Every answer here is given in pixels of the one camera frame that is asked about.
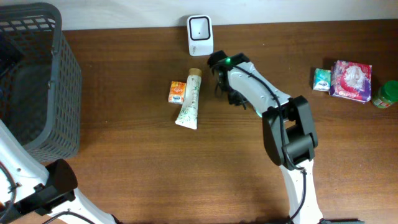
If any small orange box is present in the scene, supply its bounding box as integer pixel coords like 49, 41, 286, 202
168, 81, 186, 105

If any white tube with tan cap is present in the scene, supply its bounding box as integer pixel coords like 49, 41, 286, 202
175, 68, 202, 129

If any small teal box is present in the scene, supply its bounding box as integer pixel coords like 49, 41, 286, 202
313, 68, 331, 91

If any red purple tissue pack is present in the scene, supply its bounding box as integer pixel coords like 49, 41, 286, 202
329, 60, 372, 103

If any green jar with green lid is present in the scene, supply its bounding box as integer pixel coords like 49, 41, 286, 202
371, 80, 398, 109

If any teal wet wipes pouch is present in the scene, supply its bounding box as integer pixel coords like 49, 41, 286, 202
254, 108, 262, 118

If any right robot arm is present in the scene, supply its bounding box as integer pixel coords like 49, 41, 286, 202
207, 50, 323, 223

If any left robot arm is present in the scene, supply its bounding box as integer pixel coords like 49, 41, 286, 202
1, 119, 118, 223

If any grey plastic mesh basket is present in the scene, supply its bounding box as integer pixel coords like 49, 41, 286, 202
1, 2, 83, 162

